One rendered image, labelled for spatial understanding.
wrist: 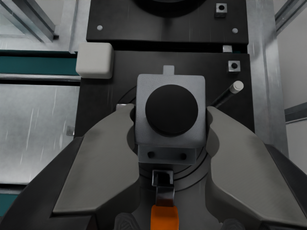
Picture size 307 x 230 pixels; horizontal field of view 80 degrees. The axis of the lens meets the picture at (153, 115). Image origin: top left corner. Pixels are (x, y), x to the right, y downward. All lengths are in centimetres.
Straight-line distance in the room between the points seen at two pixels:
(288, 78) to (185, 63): 25
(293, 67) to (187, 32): 26
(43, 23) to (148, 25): 15
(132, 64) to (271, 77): 20
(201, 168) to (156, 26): 21
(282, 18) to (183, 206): 33
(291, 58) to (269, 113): 20
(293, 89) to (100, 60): 37
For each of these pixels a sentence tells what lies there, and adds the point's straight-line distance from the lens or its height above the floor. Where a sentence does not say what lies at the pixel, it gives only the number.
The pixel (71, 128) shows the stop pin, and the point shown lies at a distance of 28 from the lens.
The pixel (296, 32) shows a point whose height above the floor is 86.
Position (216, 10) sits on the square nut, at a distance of 32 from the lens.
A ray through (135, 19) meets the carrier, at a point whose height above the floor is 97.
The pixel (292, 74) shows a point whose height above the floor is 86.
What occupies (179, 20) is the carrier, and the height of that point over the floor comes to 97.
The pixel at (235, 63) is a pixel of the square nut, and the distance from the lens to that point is 28.
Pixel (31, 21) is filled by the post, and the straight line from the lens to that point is 31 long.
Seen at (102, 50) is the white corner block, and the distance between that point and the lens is 27.
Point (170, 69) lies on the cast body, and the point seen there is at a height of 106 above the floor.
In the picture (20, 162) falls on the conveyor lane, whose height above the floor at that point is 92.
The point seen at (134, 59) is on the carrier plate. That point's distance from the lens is 28.
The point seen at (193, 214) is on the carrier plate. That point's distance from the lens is 26.
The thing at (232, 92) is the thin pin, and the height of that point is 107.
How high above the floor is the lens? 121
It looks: 78 degrees down
